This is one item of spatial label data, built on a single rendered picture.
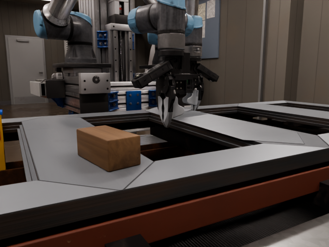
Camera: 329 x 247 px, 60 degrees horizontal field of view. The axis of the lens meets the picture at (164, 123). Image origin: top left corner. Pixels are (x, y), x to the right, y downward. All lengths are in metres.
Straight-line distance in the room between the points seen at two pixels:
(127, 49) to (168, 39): 0.89
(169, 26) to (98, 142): 0.42
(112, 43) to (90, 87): 0.40
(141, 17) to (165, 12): 0.09
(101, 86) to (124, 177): 0.92
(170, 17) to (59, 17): 0.66
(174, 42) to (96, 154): 0.41
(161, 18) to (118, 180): 0.50
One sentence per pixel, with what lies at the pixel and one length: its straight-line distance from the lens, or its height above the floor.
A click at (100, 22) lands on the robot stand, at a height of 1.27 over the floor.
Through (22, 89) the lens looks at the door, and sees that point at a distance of 10.48.
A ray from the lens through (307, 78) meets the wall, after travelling 4.26.
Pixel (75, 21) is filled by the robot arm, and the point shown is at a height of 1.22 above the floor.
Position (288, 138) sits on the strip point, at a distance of 0.71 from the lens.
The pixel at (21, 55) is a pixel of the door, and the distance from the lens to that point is 10.49.
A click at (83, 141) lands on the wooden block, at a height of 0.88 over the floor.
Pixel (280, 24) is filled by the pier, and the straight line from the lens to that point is 4.20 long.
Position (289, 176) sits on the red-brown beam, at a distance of 0.59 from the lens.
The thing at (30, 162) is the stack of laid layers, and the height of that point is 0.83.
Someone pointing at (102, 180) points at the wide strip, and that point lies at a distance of 0.42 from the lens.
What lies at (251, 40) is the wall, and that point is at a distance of 4.83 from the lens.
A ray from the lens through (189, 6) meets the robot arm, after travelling 1.56.
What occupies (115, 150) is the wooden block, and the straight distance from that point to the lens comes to 0.44.
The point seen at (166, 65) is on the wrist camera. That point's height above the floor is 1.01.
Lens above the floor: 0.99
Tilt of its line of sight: 10 degrees down
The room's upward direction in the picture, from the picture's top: straight up
